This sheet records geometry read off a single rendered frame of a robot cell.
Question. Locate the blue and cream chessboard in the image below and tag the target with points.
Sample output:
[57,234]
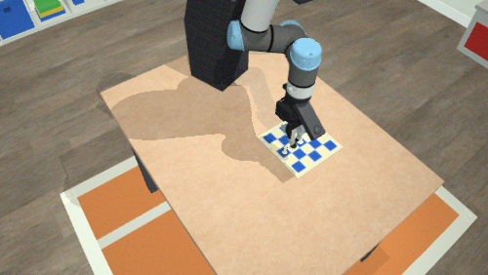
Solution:
[306,156]

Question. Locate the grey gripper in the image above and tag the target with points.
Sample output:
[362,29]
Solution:
[288,114]

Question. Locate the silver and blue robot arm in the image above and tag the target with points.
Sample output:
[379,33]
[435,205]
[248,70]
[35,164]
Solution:
[255,33]

